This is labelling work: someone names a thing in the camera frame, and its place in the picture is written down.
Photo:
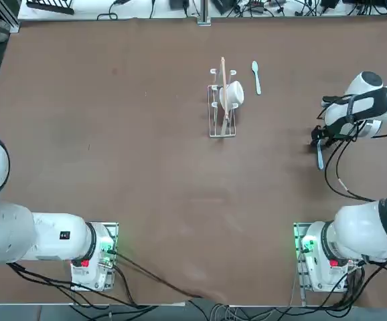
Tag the aluminium frame corner post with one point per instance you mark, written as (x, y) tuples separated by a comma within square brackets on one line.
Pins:
[(7, 16)]

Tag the aluminium upright post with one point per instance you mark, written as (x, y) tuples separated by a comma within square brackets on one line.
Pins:
[(203, 13)]

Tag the blue plastic spoon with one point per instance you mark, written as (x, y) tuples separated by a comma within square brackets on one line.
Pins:
[(320, 158)]

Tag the black ribbed power adapter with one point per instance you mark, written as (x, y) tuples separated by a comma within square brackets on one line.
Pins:
[(225, 6)]

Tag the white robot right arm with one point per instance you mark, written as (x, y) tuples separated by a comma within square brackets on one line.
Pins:
[(357, 234)]

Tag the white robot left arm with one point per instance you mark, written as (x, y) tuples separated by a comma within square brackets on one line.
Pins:
[(46, 234)]

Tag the white cup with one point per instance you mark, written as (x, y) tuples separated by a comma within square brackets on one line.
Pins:
[(235, 95)]

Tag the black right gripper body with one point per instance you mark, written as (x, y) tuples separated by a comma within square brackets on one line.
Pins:
[(355, 133)]

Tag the green plastic spoon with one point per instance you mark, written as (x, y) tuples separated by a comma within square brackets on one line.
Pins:
[(254, 67)]

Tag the black orange power strip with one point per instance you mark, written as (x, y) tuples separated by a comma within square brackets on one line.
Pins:
[(257, 2)]

